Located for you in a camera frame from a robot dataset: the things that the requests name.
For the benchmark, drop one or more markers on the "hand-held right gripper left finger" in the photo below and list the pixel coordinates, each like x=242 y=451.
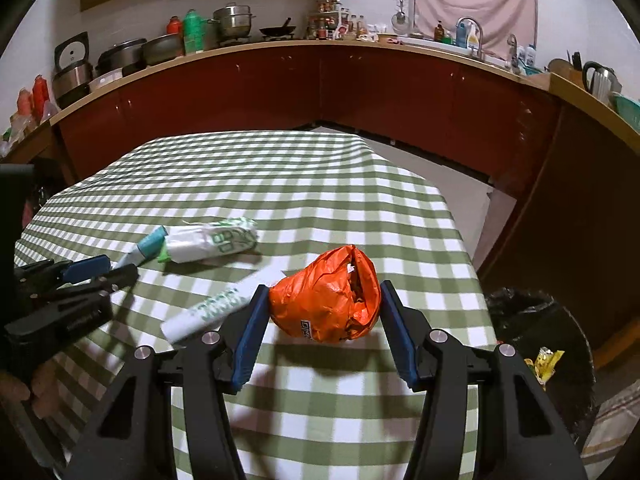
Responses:
x=250 y=340

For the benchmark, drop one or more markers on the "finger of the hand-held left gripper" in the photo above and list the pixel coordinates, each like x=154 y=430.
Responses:
x=87 y=267
x=117 y=277

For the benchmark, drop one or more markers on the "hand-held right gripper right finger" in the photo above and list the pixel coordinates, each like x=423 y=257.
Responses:
x=397 y=335

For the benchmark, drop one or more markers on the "red plastic bag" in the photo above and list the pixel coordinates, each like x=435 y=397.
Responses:
x=325 y=300

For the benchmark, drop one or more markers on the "yellow snack wrapper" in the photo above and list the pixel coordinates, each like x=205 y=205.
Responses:
x=545 y=365

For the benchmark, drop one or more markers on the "black trash bin with bag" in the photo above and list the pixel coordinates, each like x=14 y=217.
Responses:
x=550 y=320

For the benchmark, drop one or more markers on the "person's left hand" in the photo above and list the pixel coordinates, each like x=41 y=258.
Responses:
x=47 y=390

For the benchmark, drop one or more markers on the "teal white tube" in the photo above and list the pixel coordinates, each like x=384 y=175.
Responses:
x=145 y=247

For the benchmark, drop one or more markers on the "white green-print bag roll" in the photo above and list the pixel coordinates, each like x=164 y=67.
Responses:
x=200 y=312

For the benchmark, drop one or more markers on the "crumpled white green-print bag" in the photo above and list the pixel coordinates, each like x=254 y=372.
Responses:
x=215 y=240

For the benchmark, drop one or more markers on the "green checked tablecloth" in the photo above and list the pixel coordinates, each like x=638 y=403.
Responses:
x=300 y=185

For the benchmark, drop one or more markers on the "orange plastic bottle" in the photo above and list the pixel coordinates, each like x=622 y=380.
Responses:
x=25 y=105
x=41 y=95

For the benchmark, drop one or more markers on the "steel rice cooker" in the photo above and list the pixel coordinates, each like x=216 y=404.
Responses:
x=74 y=77

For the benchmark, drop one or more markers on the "black cooking pot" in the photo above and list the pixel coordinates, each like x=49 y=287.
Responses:
x=120 y=57

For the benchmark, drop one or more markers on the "wooden bar counter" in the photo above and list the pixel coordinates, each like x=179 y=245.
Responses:
x=575 y=210

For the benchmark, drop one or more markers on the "steel basin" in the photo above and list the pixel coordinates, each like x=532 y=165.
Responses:
x=161 y=50

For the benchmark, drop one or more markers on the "red base cabinets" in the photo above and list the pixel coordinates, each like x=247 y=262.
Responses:
x=250 y=90

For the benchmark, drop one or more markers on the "striped cloth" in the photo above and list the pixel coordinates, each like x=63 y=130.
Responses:
x=615 y=425

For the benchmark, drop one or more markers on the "green thermos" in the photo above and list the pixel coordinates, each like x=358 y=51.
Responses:
x=194 y=32

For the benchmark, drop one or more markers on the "red thermos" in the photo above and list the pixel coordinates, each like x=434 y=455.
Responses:
x=174 y=26

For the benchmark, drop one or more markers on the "steel steamer pot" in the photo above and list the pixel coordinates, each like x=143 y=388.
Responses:
x=234 y=22

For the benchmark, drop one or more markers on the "black wok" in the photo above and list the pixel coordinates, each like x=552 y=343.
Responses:
x=277 y=31

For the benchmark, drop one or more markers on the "brown soap bottle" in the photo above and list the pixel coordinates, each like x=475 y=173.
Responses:
x=439 y=32

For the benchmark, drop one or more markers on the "white dish soap bottle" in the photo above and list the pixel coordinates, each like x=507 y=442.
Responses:
x=473 y=39

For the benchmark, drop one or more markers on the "wooden cutting board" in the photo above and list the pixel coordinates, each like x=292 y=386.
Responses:
x=565 y=72

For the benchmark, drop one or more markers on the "curved steel faucet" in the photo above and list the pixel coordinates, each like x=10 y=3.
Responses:
x=470 y=27

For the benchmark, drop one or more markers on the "spice rack with jars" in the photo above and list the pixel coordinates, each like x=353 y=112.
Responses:
x=327 y=22

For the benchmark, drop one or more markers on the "teal colander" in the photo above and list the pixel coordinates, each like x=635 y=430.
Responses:
x=627 y=110

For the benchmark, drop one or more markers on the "steel kettle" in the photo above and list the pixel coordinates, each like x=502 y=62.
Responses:
x=602 y=80

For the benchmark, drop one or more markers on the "pink curtain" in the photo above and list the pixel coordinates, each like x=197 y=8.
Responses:
x=475 y=5

